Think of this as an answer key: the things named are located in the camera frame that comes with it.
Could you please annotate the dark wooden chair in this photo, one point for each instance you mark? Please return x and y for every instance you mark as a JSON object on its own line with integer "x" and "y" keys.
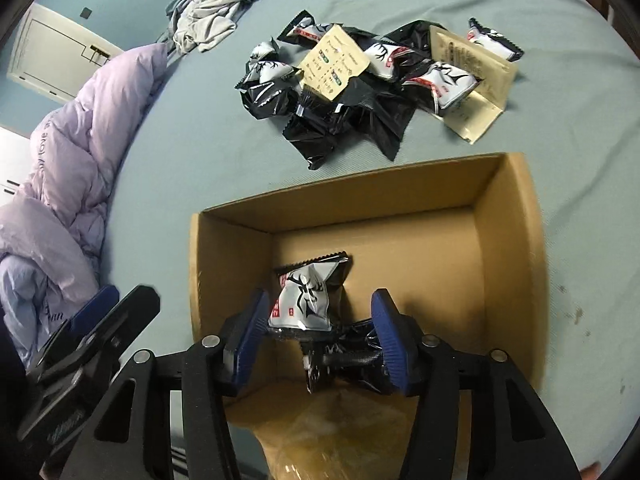
{"x": 602, "y": 2}

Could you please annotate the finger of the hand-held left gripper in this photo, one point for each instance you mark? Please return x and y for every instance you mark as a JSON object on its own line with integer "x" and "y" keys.
{"x": 92, "y": 307}
{"x": 135, "y": 307}

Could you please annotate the grey crumpled clothing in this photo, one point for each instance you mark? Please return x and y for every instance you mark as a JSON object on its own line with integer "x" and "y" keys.
{"x": 210, "y": 15}

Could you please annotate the brown cardboard box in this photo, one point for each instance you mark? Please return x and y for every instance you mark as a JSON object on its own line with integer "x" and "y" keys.
{"x": 400, "y": 250}

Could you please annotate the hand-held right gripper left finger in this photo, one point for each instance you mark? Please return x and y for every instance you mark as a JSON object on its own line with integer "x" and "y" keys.
{"x": 250, "y": 345}

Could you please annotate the white door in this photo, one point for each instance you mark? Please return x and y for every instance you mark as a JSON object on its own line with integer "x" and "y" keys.
{"x": 55, "y": 55}

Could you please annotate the dark wall switch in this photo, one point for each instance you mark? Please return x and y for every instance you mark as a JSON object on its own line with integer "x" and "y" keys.
{"x": 86, "y": 13}

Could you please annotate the black snack packet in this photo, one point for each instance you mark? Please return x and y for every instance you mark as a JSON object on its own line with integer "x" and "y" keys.
{"x": 350, "y": 360}

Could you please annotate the purple duvet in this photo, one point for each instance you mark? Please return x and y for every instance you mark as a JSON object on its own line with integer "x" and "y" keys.
{"x": 65, "y": 170}

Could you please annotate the deer-print snack packet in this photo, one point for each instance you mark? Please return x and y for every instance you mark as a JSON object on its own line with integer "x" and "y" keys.
{"x": 302, "y": 295}

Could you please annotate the heap of snack packets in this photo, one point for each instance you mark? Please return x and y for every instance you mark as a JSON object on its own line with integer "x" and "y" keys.
{"x": 385, "y": 105}

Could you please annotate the beige sachet with coloured labels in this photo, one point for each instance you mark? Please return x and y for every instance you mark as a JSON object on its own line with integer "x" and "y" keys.
{"x": 487, "y": 75}
{"x": 332, "y": 62}

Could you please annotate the white wardrobe panel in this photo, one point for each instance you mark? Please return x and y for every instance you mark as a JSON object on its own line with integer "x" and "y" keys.
{"x": 12, "y": 165}

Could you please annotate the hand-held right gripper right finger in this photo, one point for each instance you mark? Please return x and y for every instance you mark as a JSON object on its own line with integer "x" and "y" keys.
{"x": 395, "y": 345}

